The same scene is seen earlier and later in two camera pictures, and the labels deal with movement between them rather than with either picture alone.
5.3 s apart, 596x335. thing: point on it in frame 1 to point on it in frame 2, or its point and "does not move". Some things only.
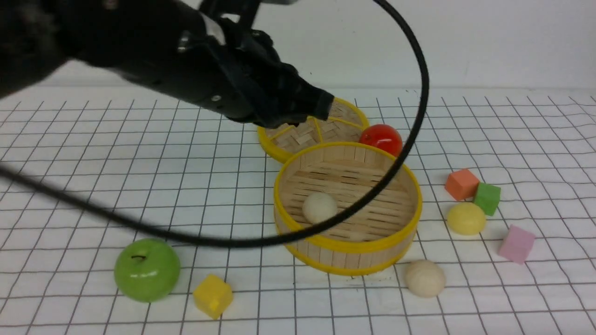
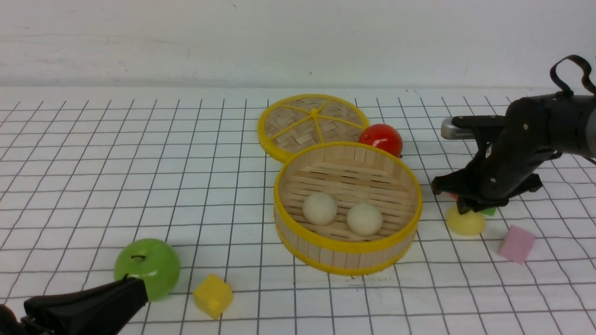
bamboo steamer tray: (373, 236) does not move
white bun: (424, 278) to (364, 219)
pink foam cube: (516, 244) does not move
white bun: (318, 207) does not move
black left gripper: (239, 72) to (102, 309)
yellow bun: (466, 218) does not move
